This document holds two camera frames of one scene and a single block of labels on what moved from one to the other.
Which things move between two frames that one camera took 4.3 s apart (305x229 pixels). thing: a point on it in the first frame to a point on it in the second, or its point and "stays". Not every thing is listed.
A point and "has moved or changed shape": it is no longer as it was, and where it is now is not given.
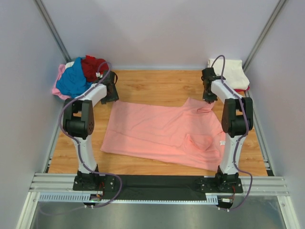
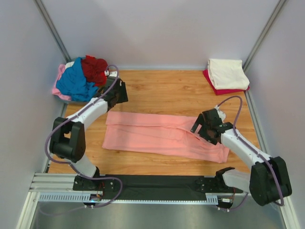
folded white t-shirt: [234, 73] stays
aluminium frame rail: [63, 183] stays
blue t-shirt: [73, 82] stays
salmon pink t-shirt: [188, 133] has moved or changed shape
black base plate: [157, 187] stays
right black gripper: [210, 100] to [199, 120]
